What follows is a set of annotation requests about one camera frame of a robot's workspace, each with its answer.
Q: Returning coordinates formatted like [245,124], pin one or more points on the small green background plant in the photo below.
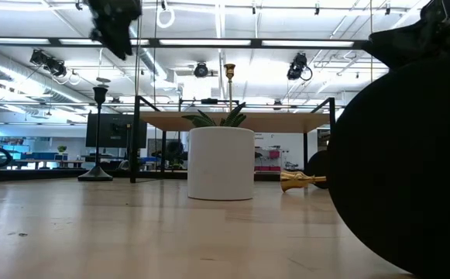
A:
[61,149]

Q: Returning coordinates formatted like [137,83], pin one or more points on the white cylindrical plant pot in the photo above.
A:
[220,162]

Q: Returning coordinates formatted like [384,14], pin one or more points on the black computer monitor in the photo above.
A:
[112,129]

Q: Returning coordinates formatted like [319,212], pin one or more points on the gold candle stick holder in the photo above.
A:
[294,181]
[229,69]

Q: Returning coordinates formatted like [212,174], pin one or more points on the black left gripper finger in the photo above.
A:
[121,46]

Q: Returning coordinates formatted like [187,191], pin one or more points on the red storage bins rack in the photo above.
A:
[269,160]

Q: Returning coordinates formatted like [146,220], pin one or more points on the black overhead camera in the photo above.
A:
[50,64]
[201,70]
[297,66]

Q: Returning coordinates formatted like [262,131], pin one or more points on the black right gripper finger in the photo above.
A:
[377,48]

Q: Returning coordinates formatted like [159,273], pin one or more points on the green striped succulent plant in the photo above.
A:
[234,118]

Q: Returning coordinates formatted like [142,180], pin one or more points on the large black round disc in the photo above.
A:
[402,174]

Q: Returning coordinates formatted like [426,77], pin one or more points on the black overhead light bar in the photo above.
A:
[209,42]

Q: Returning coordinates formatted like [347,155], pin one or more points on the wooden shelf with black frame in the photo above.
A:
[271,122]

